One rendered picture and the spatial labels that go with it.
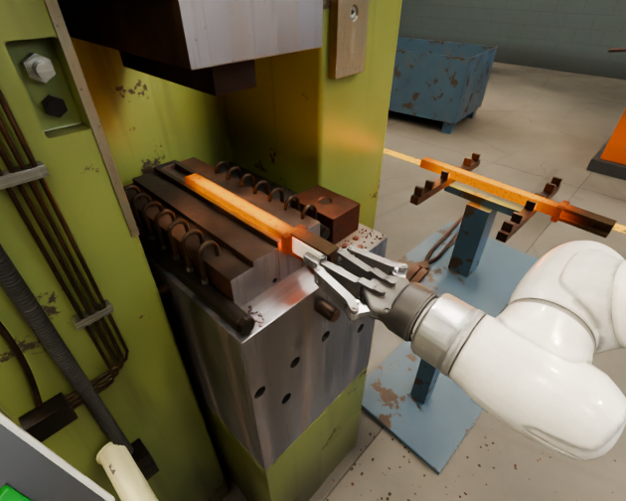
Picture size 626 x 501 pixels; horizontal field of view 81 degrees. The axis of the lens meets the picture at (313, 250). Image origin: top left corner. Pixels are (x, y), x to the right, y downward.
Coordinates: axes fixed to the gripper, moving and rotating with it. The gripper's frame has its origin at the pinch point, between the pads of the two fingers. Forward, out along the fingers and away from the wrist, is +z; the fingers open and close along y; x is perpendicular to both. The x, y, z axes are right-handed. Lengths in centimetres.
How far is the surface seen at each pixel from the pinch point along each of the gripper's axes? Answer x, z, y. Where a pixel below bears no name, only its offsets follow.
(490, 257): -32, -13, 64
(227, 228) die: -1.2, 16.1, -5.2
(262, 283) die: -6.4, 5.2, -6.6
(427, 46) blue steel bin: -40, 202, 406
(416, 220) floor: -101, 59, 168
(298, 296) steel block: -8.2, 0.0, -3.2
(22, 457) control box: 4.7, -6.0, -40.0
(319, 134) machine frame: 7.3, 20.0, 22.7
